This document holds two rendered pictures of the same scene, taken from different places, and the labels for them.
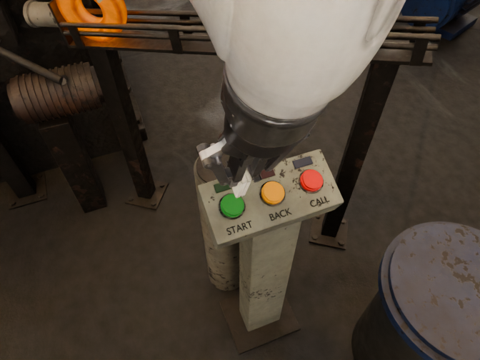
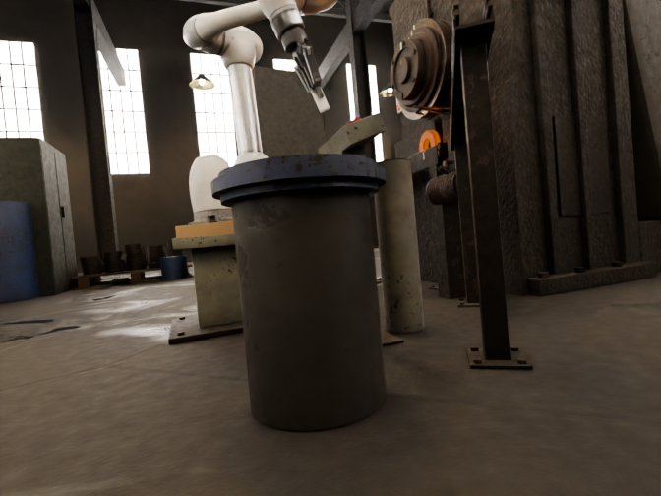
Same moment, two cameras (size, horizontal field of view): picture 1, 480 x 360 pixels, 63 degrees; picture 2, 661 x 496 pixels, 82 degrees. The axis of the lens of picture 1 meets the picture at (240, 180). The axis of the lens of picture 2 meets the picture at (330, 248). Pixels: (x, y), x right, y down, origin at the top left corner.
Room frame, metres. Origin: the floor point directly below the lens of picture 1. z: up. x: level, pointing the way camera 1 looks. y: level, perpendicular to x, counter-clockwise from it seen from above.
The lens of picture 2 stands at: (0.39, -1.15, 0.30)
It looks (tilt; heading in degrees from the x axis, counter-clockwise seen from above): 1 degrees down; 93
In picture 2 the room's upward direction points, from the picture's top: 5 degrees counter-clockwise
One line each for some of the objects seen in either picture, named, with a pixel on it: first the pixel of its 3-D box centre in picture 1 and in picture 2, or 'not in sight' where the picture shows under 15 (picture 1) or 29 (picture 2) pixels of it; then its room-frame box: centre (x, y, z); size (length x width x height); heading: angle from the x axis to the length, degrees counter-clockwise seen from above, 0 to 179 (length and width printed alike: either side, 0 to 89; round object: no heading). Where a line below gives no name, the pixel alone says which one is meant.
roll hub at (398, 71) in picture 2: not in sight; (406, 70); (0.76, 0.81, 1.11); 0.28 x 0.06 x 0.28; 111
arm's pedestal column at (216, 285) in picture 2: not in sight; (221, 285); (-0.12, 0.32, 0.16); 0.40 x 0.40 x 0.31; 24
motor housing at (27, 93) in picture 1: (82, 145); (454, 235); (0.84, 0.49, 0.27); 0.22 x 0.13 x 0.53; 111
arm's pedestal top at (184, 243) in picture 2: not in sight; (217, 241); (-0.12, 0.32, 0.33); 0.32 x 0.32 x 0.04; 24
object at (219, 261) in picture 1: (225, 229); (397, 245); (0.54, 0.04, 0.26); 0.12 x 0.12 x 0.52
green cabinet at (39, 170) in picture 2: not in sight; (36, 220); (-2.75, 2.56, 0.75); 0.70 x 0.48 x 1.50; 111
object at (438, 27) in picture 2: not in sight; (423, 71); (0.85, 0.84, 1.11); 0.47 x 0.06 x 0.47; 111
